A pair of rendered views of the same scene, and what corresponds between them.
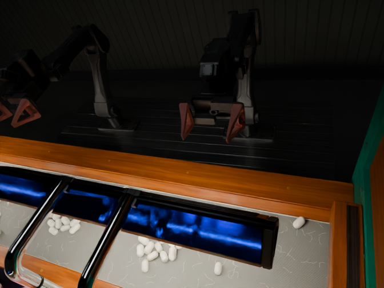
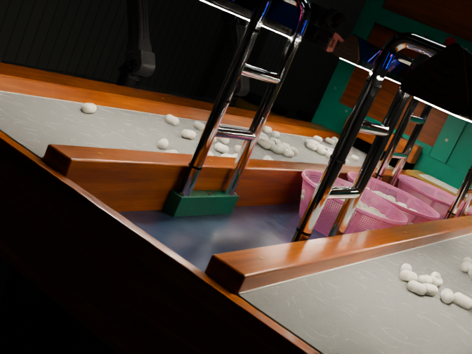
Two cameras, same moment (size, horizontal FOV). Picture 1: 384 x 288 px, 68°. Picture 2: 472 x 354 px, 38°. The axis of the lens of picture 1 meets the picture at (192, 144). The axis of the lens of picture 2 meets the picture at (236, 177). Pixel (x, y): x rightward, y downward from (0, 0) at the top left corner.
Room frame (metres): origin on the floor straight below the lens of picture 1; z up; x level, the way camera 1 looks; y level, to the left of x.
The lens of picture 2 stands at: (0.77, 2.35, 1.05)
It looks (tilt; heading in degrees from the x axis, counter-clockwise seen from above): 13 degrees down; 266
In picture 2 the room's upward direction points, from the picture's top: 24 degrees clockwise
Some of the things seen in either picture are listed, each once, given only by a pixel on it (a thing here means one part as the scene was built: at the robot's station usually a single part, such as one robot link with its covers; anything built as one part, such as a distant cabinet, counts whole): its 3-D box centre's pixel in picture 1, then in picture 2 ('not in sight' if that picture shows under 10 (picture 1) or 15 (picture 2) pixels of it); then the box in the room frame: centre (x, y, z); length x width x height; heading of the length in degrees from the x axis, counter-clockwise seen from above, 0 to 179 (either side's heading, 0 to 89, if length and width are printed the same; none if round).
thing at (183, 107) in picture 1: (194, 122); (341, 46); (0.46, -0.02, 1.07); 0.09 x 0.07 x 0.07; 149
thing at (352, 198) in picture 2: not in sight; (396, 183); (0.46, 1.27, 0.90); 0.20 x 0.19 x 0.45; 57
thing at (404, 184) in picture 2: not in sight; (430, 206); (0.01, 0.20, 0.72); 0.27 x 0.27 x 0.10
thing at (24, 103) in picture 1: (20, 114); not in sight; (0.73, 0.44, 1.07); 0.09 x 0.07 x 0.07; 149
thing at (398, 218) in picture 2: not in sight; (346, 212); (0.39, 0.80, 0.72); 0.27 x 0.27 x 0.10
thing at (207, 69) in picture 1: (213, 82); (333, 25); (0.50, -0.09, 1.13); 0.07 x 0.06 x 0.11; 59
